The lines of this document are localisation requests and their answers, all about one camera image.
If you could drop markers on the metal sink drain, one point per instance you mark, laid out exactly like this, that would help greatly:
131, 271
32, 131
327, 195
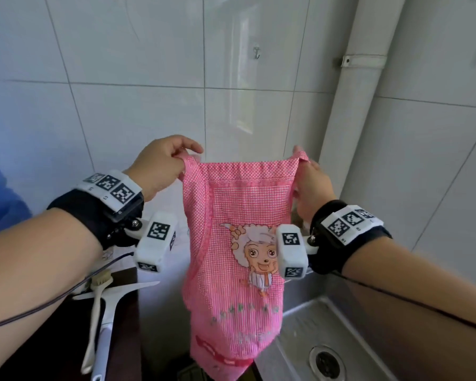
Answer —
327, 363

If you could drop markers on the white window squeegee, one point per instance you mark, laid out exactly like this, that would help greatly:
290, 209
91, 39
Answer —
110, 309

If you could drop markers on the blue cloth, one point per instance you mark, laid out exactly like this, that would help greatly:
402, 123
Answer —
2, 194

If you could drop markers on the white pipe clamp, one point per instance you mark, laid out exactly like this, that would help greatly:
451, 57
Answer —
363, 60

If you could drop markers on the person's left forearm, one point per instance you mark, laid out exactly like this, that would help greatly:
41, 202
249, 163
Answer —
35, 265

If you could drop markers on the pink checked cartoon vest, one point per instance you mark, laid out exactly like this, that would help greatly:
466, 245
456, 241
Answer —
234, 242

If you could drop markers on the person's left thumb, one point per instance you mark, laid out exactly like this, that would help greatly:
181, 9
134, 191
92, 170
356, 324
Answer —
188, 144

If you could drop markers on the stainless steel sink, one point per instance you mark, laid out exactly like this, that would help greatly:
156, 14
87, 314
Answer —
301, 325

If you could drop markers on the white drain pipe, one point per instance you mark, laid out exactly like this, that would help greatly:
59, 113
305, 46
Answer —
361, 95

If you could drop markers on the person's left hand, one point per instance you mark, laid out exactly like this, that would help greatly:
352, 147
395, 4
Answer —
154, 166

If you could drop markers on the small metal wall hook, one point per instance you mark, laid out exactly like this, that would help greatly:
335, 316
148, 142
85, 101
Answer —
256, 52

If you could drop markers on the white left marker wristband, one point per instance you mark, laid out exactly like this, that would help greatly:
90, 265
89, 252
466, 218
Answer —
113, 186

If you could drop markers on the person's right hand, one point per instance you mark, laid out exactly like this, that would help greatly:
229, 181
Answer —
313, 186

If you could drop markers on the person's right forearm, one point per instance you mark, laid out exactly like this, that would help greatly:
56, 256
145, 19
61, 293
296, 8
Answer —
412, 305

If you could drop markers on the person's right thumb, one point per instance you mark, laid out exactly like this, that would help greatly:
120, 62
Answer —
306, 158

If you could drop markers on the white right marker wristband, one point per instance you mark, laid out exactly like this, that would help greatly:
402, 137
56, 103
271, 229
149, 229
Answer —
351, 224

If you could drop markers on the white marker wristband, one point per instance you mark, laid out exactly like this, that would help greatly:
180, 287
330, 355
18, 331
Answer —
351, 224
113, 186

